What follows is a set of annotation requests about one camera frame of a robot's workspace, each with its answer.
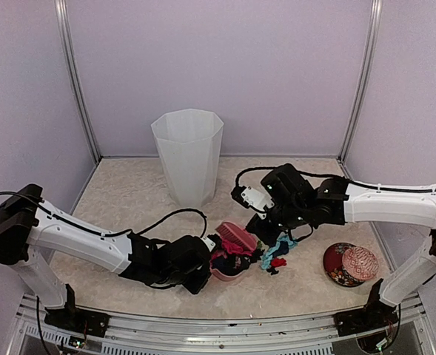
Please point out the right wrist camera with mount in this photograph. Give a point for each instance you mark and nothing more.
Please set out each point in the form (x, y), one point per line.
(252, 199)

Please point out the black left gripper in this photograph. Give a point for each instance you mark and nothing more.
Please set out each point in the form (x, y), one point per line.
(195, 286)

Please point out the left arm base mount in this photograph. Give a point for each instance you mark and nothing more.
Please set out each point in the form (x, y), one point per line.
(79, 320)

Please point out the pink patterned small bowl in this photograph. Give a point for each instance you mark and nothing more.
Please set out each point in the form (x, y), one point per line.
(360, 263)

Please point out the navy paper scrap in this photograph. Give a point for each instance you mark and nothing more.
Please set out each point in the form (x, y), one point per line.
(222, 265)

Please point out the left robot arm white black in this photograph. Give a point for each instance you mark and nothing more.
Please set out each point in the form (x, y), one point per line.
(29, 223)

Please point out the small red paper scrap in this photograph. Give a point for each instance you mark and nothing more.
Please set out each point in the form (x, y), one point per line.
(278, 262)

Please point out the small black paper scrap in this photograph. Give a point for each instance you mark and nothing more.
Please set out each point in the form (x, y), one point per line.
(272, 271)

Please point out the pink plastic dustpan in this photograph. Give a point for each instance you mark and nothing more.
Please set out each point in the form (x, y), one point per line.
(239, 262)

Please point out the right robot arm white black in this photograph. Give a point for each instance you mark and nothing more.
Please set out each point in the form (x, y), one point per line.
(289, 201)

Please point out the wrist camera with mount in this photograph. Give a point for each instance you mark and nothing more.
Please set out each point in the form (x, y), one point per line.
(212, 241)
(252, 199)

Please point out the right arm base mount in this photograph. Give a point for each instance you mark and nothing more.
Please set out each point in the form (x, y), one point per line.
(373, 315)

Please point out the front aluminium rail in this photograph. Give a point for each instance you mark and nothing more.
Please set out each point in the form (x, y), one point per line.
(136, 334)

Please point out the right aluminium frame post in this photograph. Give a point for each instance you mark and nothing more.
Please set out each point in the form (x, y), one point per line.
(363, 79)

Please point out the translucent white waste bin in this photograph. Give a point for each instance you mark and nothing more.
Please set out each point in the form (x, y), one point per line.
(189, 147)

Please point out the pink plastic hand brush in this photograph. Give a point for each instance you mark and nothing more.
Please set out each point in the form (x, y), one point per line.
(236, 240)

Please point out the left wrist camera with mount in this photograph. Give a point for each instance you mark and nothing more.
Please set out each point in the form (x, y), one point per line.
(212, 241)

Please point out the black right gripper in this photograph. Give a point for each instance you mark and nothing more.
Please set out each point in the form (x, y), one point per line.
(255, 227)

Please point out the dark red patterned round dish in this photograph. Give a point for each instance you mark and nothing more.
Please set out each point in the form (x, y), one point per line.
(333, 265)

